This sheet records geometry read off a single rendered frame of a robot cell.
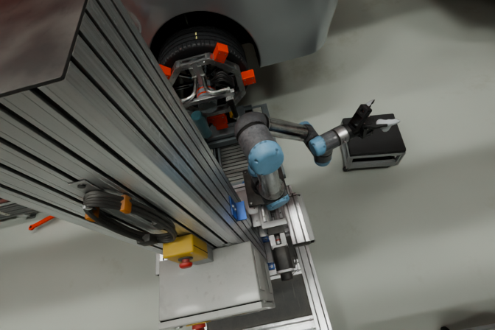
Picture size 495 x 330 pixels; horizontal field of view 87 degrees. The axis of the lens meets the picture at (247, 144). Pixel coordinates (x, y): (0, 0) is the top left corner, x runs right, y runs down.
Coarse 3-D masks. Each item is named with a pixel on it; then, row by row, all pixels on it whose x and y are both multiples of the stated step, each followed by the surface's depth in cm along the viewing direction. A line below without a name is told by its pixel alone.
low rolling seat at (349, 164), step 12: (348, 120) 213; (384, 132) 202; (396, 132) 200; (348, 144) 202; (360, 144) 200; (372, 144) 198; (384, 144) 196; (396, 144) 195; (348, 156) 203; (360, 156) 199; (372, 156) 199; (384, 156) 216; (396, 156) 204; (348, 168) 217
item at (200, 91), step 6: (198, 84) 183; (198, 90) 181; (204, 90) 178; (198, 96) 178; (204, 102) 174; (210, 102) 175; (216, 102) 178; (204, 108) 179; (210, 108) 180; (216, 108) 181
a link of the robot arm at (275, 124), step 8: (256, 112) 97; (240, 120) 91; (248, 120) 90; (256, 120) 90; (264, 120) 96; (272, 120) 102; (280, 120) 106; (240, 128) 89; (272, 128) 101; (280, 128) 104; (288, 128) 107; (296, 128) 111; (304, 128) 115; (312, 128) 121; (280, 136) 107; (288, 136) 110; (296, 136) 112; (304, 136) 116; (312, 136) 117
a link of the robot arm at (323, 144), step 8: (320, 136) 105; (328, 136) 105; (336, 136) 104; (312, 144) 105; (320, 144) 104; (328, 144) 104; (336, 144) 105; (312, 152) 109; (320, 152) 105; (328, 152) 107
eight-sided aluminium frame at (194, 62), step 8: (200, 56) 166; (208, 56) 164; (176, 64) 166; (184, 64) 165; (192, 64) 165; (200, 64) 166; (216, 64) 168; (224, 64) 169; (232, 64) 175; (176, 72) 168; (232, 72) 176; (240, 72) 178; (240, 80) 183; (240, 88) 189; (240, 96) 197; (224, 104) 209; (192, 112) 202; (216, 112) 206; (224, 112) 208
